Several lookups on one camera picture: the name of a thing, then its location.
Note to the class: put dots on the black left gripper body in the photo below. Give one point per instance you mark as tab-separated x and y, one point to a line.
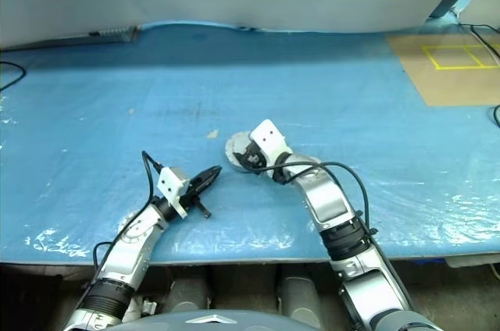
193	198

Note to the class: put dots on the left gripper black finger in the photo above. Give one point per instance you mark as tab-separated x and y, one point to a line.
209	183
207	175

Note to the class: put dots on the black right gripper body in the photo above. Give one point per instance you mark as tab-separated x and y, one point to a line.
259	155

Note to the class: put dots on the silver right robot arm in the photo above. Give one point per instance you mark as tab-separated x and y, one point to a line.
324	198

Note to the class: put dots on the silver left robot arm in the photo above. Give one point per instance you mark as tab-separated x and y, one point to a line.
133	245

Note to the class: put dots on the small beige tape scrap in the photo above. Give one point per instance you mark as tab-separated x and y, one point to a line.
212	134

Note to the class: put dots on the grey rounded cylinder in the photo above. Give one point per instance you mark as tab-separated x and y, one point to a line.
189	290
298	292

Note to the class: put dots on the white rounded plastic part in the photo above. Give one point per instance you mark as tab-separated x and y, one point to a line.
142	305

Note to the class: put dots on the blue plastic table cover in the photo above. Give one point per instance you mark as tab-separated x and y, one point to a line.
117	93

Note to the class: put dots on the grey robot torso with logo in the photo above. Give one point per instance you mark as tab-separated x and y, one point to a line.
176	321

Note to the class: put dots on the grey power strip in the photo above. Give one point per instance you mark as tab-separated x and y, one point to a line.
117	32

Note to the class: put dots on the brown cardboard sheet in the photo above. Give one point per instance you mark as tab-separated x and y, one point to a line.
449	89

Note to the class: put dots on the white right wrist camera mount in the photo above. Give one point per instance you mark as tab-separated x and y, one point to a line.
267	137

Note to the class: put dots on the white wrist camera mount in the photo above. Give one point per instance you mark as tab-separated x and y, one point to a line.
267	137
170	182

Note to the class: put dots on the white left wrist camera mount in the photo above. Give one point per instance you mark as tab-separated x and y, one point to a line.
170	182

